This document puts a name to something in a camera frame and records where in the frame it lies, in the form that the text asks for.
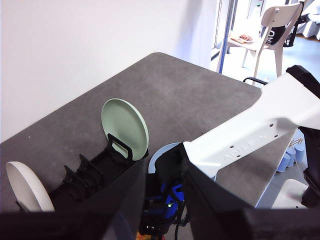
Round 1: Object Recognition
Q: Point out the black plate rack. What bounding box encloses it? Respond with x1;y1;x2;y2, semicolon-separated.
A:
14;133;150;213

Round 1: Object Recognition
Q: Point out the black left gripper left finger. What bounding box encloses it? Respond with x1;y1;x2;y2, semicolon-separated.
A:
0;158;147;240

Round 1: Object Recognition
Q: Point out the black bag with white letters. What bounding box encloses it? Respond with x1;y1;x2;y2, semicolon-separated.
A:
264;24;287;47

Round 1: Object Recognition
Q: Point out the white plate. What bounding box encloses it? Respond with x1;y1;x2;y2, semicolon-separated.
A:
6;161;55;213

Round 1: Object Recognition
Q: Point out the blue plate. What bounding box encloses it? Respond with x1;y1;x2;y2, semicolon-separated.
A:
148;142;185;175

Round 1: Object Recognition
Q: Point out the pale green plate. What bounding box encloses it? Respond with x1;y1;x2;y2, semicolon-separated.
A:
101;98;150;162

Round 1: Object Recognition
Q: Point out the light blue foam block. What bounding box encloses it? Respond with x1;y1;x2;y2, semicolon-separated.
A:
276;144;306;173

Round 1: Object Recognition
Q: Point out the beige wooden chair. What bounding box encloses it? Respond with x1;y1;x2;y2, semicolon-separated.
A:
216;1;308;87

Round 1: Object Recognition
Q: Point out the plate with food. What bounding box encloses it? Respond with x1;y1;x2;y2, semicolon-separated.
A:
231;33;255;45

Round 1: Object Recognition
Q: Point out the blue pole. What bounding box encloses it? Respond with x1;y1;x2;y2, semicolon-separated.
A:
219;0;238;75

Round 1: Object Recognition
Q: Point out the white stool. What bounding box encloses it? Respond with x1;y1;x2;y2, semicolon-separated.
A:
271;178;310;210

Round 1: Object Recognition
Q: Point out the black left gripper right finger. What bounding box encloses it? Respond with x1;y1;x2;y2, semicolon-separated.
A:
182;158;320;240

